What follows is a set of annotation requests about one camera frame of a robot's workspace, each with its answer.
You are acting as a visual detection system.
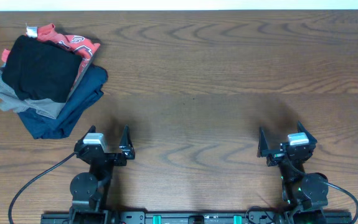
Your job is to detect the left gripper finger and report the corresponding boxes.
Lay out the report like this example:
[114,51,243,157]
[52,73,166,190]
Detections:
[119,125,136,160]
[78,125,96,144]

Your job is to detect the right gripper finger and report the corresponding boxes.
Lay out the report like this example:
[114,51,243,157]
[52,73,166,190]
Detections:
[258,127,280,157]
[297,121,318,144]

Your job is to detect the black polo shirt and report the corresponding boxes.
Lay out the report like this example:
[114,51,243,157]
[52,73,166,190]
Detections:
[2,35,82,103]

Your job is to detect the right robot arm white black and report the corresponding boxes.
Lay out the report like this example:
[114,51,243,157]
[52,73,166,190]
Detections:
[258,122,328,223]

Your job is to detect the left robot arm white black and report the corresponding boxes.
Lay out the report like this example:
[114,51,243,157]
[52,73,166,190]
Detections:
[69,125,135,224]

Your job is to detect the navy blue folded shirt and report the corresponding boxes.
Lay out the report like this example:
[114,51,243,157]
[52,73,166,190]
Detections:
[18,65,108,139]

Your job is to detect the red printed t-shirt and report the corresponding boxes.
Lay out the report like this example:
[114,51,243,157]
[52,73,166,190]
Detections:
[0,22,101,91]

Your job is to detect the grey folded shirt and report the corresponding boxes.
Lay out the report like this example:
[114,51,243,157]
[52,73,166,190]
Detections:
[0,68,65,119]

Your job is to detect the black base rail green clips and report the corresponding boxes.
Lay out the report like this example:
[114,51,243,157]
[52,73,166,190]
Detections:
[40,210,352,224]

